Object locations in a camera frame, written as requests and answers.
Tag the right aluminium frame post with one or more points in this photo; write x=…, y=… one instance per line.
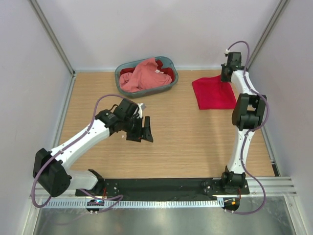
x=273, y=20

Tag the magenta red t shirt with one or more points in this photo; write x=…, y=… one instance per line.
x=212, y=93

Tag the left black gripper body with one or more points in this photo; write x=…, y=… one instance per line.
x=133, y=130

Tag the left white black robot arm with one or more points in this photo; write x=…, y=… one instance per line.
x=52, y=168

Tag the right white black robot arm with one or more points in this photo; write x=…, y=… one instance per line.
x=247, y=116

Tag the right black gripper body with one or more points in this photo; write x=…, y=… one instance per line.
x=224, y=79

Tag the teal plastic laundry basin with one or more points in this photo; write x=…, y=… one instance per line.
x=167, y=63

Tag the salmon pink t shirt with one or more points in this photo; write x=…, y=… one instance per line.
x=146, y=76

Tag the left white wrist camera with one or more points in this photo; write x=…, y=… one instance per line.
x=139, y=110

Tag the perforated metal cable tray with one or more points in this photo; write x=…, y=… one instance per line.
x=89, y=203

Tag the aluminium frame post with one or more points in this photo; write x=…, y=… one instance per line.
x=273, y=20
x=43, y=20

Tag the left aluminium frame post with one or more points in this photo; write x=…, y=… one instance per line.
x=43, y=20

